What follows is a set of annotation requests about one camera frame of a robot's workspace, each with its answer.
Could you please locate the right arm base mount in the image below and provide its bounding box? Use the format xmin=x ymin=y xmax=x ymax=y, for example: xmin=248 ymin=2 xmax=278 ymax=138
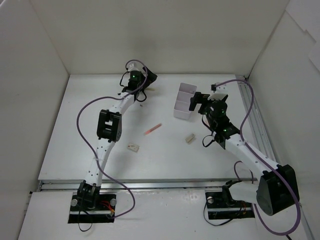
xmin=203 ymin=180 xmax=255 ymax=227

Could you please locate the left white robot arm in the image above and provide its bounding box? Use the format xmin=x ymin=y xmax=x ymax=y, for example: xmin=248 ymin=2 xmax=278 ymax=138
xmin=76 ymin=60 xmax=158 ymax=210

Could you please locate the white eraser with red logo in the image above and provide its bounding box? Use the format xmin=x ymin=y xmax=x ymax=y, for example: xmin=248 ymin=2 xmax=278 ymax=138
xmin=127 ymin=142 xmax=140 ymax=153

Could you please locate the white three-compartment organizer box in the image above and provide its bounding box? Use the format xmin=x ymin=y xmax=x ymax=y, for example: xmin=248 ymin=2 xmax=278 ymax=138
xmin=173 ymin=82 xmax=197 ymax=120

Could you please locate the aluminium rail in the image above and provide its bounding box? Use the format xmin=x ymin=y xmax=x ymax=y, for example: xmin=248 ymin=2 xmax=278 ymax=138
xmin=37 ymin=177 xmax=258 ymax=192
xmin=237 ymin=81 xmax=276 ymax=162

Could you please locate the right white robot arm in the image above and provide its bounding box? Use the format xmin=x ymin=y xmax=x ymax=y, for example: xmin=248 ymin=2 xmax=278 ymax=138
xmin=189 ymin=92 xmax=300 ymax=216

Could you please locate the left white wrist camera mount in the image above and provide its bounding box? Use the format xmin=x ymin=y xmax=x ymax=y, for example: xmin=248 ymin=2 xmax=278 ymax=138
xmin=126 ymin=62 xmax=139 ymax=72

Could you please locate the aluminium rail right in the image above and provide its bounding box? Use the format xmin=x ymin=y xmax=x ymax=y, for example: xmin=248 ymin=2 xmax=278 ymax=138
xmin=237 ymin=81 xmax=276 ymax=162

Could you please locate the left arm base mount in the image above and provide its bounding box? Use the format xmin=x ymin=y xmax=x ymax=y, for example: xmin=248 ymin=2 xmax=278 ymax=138
xmin=68 ymin=181 xmax=117 ymax=224

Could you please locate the orange-red highlighter pen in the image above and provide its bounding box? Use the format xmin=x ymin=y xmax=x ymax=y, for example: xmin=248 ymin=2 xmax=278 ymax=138
xmin=143 ymin=123 xmax=162 ymax=136

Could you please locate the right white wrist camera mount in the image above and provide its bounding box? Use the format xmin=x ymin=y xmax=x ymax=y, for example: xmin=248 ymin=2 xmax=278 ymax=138
xmin=207 ymin=83 xmax=228 ymax=101

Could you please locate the aluminium rail front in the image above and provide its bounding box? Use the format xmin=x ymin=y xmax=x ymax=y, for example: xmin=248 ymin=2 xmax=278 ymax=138
xmin=37 ymin=177 xmax=258 ymax=192

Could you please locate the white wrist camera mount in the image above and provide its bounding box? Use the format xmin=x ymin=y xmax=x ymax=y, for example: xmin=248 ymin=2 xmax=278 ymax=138
xmin=126 ymin=62 xmax=139 ymax=72
xmin=207 ymin=83 xmax=228 ymax=101

